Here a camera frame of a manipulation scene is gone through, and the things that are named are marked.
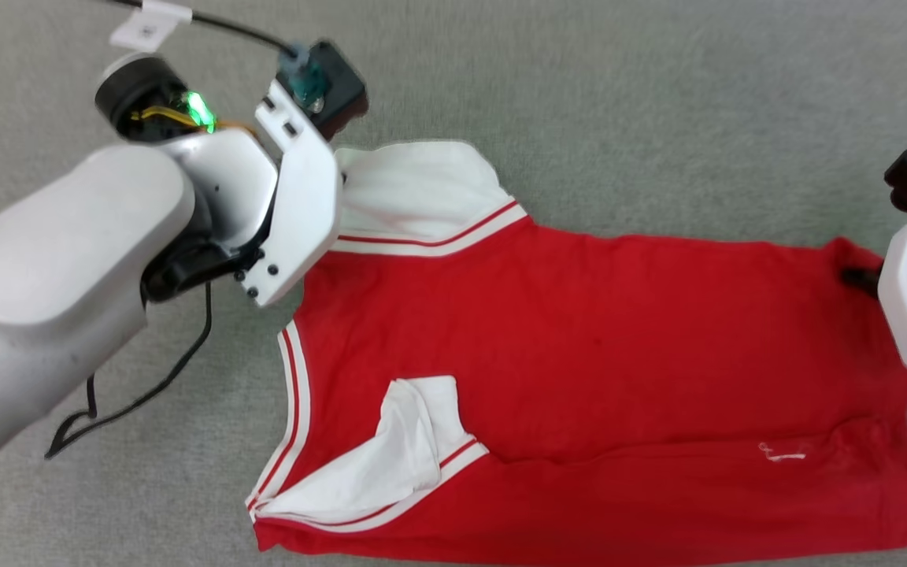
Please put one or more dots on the red and white shirt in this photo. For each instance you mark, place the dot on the red and white shirt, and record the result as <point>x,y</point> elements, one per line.
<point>579,331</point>

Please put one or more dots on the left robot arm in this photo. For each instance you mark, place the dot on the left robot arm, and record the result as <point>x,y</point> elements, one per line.
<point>52,260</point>

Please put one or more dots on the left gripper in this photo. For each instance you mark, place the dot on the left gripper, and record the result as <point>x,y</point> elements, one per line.
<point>225,181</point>

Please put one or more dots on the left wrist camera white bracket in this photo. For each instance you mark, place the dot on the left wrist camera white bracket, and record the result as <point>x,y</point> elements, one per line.
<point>304,205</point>

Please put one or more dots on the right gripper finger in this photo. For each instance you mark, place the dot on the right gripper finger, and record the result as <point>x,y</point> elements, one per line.
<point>861,279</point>

